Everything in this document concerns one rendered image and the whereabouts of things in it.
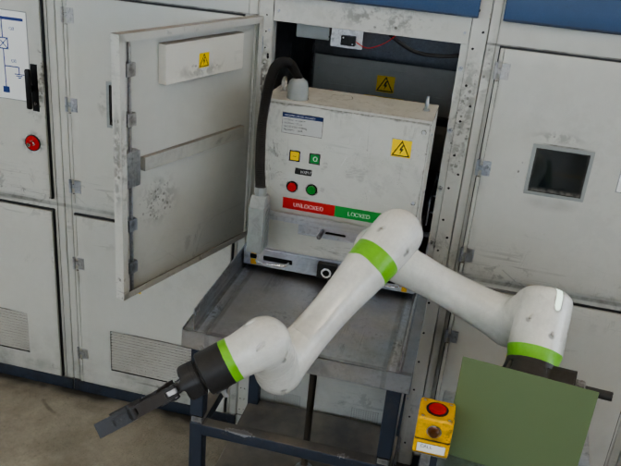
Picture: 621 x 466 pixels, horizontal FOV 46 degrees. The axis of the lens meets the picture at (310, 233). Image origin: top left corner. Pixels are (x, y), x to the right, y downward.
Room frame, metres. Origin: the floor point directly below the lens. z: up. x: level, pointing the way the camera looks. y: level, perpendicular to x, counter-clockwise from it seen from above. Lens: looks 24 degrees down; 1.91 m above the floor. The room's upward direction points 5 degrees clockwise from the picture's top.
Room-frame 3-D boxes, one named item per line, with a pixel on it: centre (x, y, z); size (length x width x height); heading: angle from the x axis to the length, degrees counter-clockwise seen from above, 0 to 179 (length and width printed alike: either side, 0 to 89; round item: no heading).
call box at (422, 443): (1.37, -0.32, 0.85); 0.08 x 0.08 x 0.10; 79
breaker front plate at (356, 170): (2.04, -0.06, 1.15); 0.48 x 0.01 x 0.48; 79
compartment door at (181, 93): (2.11, 0.38, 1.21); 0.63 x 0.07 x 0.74; 151
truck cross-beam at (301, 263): (2.05, -0.07, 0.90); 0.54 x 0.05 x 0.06; 79
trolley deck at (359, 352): (1.96, -0.05, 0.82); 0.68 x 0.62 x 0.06; 169
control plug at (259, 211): (2.01, 0.15, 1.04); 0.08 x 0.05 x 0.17; 169
